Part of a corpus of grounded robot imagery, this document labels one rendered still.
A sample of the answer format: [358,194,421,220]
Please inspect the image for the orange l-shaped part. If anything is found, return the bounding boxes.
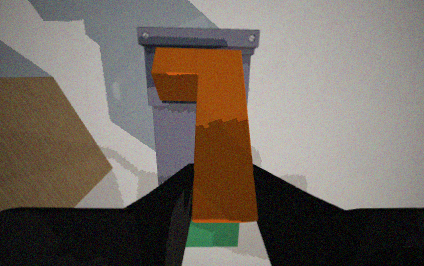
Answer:
[151,47,259,223]

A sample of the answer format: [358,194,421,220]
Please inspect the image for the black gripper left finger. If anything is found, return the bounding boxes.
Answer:
[0,164,194,266]

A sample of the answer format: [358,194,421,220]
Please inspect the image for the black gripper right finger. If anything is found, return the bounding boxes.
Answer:
[253,164,424,266]

